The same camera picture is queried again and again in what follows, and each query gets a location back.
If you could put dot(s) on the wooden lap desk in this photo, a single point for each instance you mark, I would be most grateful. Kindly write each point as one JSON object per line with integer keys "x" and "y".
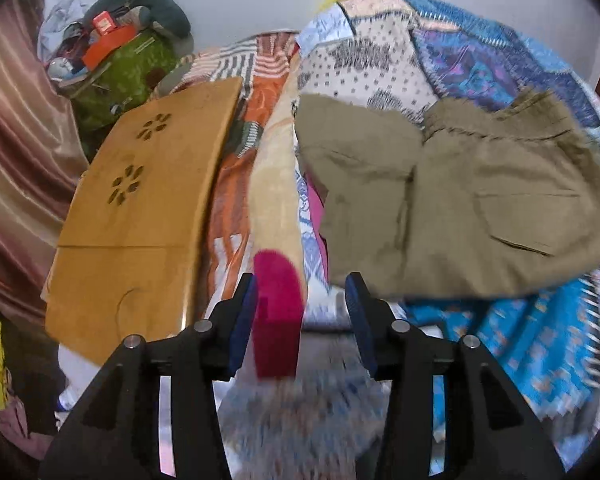
{"x": 130, "y": 260}

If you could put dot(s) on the orange flat box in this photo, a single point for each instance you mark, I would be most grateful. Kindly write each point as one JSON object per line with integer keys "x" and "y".
{"x": 110, "y": 45}

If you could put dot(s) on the striped pink curtain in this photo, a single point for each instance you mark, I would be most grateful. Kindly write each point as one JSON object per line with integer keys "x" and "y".
{"x": 20, "y": 160}

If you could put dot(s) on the small red box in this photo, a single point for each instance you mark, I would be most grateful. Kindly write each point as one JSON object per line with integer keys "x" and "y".
{"x": 105, "y": 21}

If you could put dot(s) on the grey long pillow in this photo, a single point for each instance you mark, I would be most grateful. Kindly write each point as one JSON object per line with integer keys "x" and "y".
{"x": 170, "y": 15}

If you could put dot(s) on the green patterned bag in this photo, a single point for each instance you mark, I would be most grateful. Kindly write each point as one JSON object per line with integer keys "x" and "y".
{"x": 125, "y": 75}

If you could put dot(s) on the pale blue crumpled clothes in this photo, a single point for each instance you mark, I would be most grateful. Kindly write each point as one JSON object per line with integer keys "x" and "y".
{"x": 60, "y": 20}

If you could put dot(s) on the pink cloth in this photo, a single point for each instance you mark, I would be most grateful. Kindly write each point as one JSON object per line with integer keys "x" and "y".
{"x": 277, "y": 320}

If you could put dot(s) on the orange striped blanket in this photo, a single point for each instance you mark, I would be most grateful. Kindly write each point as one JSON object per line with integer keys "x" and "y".
{"x": 240, "y": 110}

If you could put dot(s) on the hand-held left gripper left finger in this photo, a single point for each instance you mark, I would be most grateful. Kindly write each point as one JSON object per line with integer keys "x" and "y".
{"x": 242, "y": 320}

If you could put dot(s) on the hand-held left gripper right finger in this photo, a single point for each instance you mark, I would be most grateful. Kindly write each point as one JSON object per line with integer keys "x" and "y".
{"x": 358, "y": 320}

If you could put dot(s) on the patchwork blanket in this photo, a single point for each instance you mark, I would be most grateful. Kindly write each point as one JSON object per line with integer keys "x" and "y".
{"x": 480, "y": 50}

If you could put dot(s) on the olive green cargo shorts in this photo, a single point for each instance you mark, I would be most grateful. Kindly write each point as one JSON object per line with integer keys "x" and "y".
{"x": 455, "y": 200}

